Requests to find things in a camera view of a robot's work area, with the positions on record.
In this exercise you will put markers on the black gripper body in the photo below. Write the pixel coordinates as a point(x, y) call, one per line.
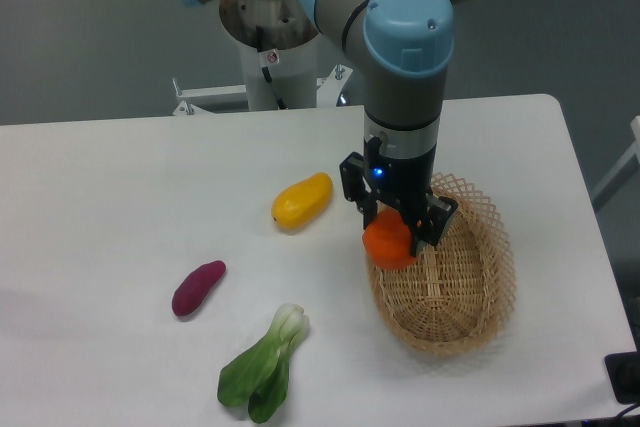
point(392, 180)

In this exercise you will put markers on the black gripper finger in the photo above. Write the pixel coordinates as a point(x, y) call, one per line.
point(430, 220)
point(354, 172)

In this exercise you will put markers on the orange fruit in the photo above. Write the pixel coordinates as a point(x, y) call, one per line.
point(387, 241)

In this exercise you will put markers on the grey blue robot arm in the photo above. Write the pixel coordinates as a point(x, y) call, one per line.
point(402, 48)

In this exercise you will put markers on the woven wicker basket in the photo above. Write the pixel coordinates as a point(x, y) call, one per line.
point(457, 296)

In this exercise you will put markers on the yellow mango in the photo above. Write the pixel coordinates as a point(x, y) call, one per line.
point(302, 202)

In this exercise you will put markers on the purple sweet potato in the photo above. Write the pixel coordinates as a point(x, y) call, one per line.
point(194, 289)

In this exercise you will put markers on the green bok choy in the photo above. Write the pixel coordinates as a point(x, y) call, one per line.
point(259, 376)

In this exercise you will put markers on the black device at table edge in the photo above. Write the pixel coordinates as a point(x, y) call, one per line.
point(623, 372)

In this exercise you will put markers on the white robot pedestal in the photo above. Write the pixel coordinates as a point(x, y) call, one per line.
point(277, 46)

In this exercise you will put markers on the white frame at right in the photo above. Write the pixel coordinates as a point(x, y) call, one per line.
point(619, 174)

